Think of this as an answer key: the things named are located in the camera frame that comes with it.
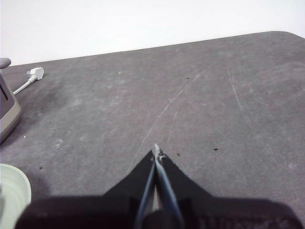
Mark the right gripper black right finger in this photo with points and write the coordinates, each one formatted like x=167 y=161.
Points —
x=181 y=181

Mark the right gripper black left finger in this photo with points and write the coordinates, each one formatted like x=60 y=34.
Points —
x=132 y=183

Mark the pale green round plate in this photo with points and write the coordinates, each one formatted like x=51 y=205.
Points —
x=16 y=188

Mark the cream two-slot toaster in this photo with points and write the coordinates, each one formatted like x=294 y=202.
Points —
x=7 y=112

